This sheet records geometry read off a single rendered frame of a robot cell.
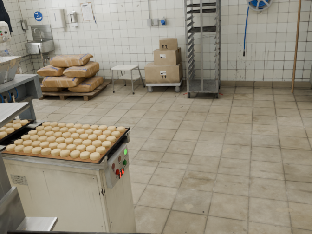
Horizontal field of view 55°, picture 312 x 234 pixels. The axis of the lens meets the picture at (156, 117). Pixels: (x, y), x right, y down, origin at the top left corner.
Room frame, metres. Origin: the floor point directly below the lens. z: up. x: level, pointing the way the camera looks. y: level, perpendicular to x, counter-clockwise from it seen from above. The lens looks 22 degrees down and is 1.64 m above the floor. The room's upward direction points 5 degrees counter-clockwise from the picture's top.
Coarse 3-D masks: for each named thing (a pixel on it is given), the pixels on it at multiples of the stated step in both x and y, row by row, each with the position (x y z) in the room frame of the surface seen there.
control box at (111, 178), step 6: (126, 144) 1.55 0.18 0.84; (120, 150) 1.49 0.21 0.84; (114, 156) 1.42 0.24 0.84; (126, 156) 1.53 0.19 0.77; (108, 162) 1.36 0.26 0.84; (114, 162) 1.39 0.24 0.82; (120, 162) 1.45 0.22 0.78; (108, 168) 1.33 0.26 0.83; (114, 168) 1.38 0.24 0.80; (120, 168) 1.44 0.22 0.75; (126, 168) 1.51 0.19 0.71; (108, 174) 1.33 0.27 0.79; (114, 174) 1.37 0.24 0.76; (120, 174) 1.43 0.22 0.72; (108, 180) 1.34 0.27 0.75; (114, 180) 1.36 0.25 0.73; (108, 186) 1.34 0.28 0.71
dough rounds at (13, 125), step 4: (12, 120) 1.87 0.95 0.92; (16, 120) 1.86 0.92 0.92; (20, 120) 1.86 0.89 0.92; (24, 120) 1.85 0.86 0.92; (8, 124) 1.80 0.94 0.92; (12, 124) 1.79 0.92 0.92; (16, 124) 1.79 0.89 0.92; (20, 124) 1.79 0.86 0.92; (24, 124) 1.82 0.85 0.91; (0, 128) 1.75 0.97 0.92; (4, 128) 1.74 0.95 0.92; (8, 128) 1.74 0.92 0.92; (12, 128) 1.73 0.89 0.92; (16, 128) 1.76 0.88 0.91; (0, 132) 1.68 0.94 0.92; (4, 132) 1.68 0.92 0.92; (8, 132) 1.70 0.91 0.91; (0, 136) 1.64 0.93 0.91; (4, 136) 1.65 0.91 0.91
